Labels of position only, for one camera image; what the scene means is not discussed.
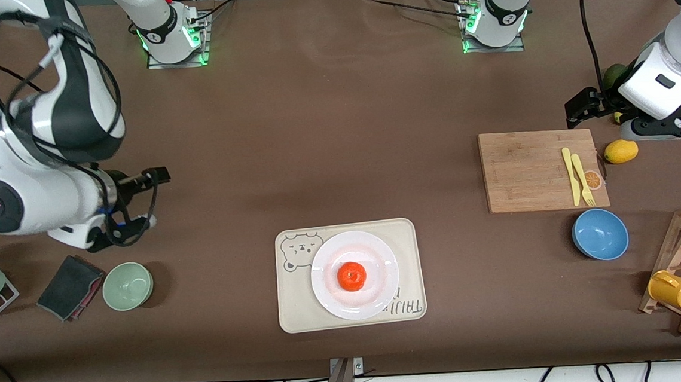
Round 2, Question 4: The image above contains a white round plate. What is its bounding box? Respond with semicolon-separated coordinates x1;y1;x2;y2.
308;228;402;324

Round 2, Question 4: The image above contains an orange fruit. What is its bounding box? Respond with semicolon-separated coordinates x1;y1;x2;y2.
337;261;368;292

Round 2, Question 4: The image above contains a dark green avocado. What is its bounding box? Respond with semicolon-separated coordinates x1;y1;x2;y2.
601;63;628;90

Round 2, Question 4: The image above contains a yellow plastic fork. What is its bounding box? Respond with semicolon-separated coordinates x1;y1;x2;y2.
571;152;596;208

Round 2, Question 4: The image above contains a yellow plastic knife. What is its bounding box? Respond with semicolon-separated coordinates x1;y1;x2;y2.
561;146;582;207

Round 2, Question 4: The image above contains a pale green bowl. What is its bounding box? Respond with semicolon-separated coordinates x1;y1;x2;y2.
100;261;156;313

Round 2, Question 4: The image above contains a wooden cutting board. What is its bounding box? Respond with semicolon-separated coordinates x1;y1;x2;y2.
477;125;611;216

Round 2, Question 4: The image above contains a dark grey folded cloth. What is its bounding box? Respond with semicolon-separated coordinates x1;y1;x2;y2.
33;252;108;324

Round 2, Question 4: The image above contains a blue bowl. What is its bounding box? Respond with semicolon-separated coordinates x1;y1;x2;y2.
570;206;631;263

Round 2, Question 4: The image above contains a cream bear print tray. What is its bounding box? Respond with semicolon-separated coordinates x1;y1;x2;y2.
272;216;429;335

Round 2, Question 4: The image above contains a yellow mug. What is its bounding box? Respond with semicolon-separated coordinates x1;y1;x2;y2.
647;269;681;313

